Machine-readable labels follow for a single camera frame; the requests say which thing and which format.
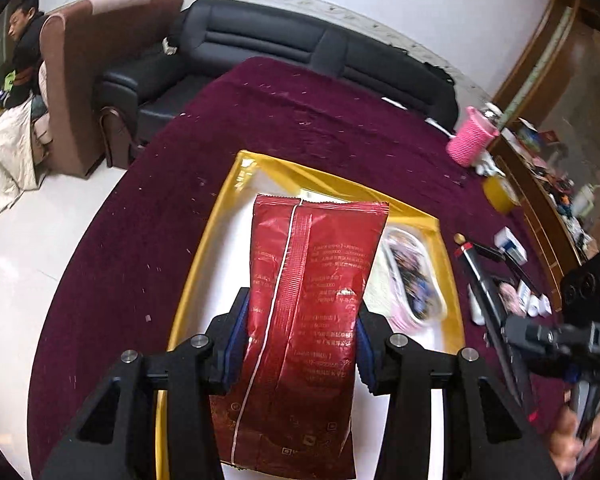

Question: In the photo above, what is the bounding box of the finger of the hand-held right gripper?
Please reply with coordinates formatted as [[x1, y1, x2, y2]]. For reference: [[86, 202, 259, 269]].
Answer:
[[502, 315, 591, 361]]

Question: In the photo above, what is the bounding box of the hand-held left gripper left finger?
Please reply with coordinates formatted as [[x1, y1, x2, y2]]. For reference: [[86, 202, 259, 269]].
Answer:
[[40, 287, 253, 480]]

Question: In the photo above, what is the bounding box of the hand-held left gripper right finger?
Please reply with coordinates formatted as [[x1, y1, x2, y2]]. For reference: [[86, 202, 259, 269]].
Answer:
[[355, 305, 563, 480]]

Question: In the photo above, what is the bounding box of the red snack packet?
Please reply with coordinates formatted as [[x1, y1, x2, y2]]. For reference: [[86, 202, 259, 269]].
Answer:
[[207, 192, 391, 480]]

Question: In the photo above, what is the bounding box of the yellow tray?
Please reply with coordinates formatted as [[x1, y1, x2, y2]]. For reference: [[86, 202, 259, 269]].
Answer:
[[155, 149, 466, 480]]

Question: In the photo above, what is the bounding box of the black stick with wooden knob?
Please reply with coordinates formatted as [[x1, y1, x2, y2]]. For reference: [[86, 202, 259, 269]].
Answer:
[[454, 232, 536, 411]]

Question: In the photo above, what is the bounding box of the person's right hand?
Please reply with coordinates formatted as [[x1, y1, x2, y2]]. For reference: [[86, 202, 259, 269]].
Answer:
[[549, 405, 583, 478]]

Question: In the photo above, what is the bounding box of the small white box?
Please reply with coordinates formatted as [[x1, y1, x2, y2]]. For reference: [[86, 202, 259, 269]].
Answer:
[[517, 280, 553, 318]]

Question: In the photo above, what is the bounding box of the white and blue box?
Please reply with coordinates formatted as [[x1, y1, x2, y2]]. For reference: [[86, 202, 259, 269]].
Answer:
[[494, 227, 528, 263]]

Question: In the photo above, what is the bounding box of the oval pink white packet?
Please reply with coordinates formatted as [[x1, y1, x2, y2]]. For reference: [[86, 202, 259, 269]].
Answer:
[[380, 227, 451, 333]]

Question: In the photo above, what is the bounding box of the wooden cabinet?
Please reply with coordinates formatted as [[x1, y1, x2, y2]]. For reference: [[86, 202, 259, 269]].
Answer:
[[490, 0, 600, 281]]

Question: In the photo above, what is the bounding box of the yellow tape roll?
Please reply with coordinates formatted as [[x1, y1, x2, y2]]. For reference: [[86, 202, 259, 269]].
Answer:
[[482, 174, 521, 216]]

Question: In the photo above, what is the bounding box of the maroon table cloth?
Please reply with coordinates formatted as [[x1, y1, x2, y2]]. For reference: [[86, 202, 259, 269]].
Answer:
[[27, 56, 581, 476]]

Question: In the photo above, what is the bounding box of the white crumpled plastic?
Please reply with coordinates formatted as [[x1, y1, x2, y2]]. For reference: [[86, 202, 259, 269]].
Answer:
[[472, 152, 506, 178]]

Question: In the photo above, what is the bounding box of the pink woven basket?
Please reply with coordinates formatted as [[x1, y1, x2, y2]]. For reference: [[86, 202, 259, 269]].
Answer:
[[446, 106, 500, 168]]

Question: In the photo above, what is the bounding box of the brown leather bag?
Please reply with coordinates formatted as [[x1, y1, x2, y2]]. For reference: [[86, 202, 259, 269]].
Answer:
[[100, 105, 133, 168]]

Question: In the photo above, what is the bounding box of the white blanket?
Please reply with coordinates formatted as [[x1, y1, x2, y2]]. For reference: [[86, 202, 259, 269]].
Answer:
[[0, 97, 43, 221]]

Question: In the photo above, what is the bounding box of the brown armchair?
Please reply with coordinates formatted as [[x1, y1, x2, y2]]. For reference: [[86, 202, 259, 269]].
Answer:
[[40, 0, 185, 178]]

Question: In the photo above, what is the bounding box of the black leather sofa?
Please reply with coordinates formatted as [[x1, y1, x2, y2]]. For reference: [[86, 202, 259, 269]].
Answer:
[[97, 0, 458, 168]]

